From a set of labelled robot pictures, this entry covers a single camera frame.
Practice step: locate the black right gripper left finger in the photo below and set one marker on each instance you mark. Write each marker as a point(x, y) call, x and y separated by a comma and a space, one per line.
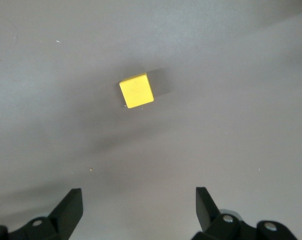
point(63, 220)

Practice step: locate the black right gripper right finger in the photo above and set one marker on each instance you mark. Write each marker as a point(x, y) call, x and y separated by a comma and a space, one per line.
point(210, 222)

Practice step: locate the yellow wooden block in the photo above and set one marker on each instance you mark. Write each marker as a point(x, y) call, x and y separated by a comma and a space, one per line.
point(137, 91)

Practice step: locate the brown table cloth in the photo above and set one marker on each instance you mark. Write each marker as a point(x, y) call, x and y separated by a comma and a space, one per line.
point(215, 75)

